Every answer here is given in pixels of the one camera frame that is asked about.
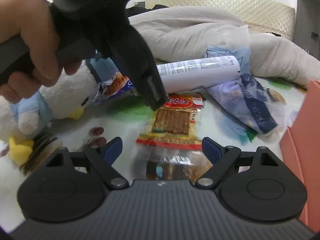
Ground clear snack packet brown contents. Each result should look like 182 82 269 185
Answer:
136 147 214 180

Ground white plush duck toy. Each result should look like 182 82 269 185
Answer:
0 57 100 167

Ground pink cardboard box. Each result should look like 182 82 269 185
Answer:
279 79 320 227

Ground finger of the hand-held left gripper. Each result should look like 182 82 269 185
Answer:
110 22 167 111

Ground person's left hand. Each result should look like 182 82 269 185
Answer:
0 0 83 103

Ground black clothing pile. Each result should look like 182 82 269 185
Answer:
125 4 172 15

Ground brown strip snack packet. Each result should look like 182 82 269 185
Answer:
136 93 203 151

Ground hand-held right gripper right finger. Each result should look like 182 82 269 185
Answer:
195 137 280 189

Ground grey duvet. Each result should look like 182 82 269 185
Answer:
127 5 320 88

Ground blue snack packet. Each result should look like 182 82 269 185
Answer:
94 71 135 105

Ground white cylindrical bottle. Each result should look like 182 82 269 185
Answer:
156 55 242 94

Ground cream quilted headboard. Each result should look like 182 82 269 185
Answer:
145 0 296 40

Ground fruit print mat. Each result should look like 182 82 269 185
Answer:
0 75 308 180

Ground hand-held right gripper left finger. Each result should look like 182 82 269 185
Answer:
45 137 129 189

